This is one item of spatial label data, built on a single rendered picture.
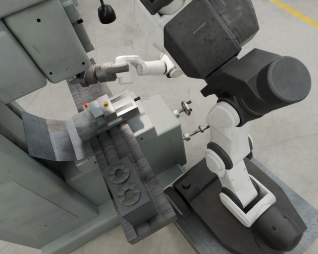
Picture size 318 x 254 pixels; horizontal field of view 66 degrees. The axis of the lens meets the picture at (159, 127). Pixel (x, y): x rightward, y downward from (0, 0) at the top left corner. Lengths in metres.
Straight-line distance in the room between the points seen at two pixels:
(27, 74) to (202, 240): 1.25
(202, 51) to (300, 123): 1.91
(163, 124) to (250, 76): 0.99
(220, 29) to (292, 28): 2.80
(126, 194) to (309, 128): 1.90
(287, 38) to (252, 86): 2.70
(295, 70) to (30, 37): 0.82
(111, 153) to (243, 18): 0.89
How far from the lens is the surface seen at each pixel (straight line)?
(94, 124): 1.32
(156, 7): 0.63
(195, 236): 1.61
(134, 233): 1.13
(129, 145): 1.31
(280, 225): 1.30
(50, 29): 0.98
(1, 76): 1.05
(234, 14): 0.73
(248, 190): 1.32
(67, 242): 2.05
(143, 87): 2.79
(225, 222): 1.45
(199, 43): 0.70
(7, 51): 0.99
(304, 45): 3.27
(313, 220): 1.74
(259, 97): 0.64
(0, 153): 1.16
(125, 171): 1.00
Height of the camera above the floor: 1.98
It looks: 55 degrees down
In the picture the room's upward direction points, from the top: 17 degrees counter-clockwise
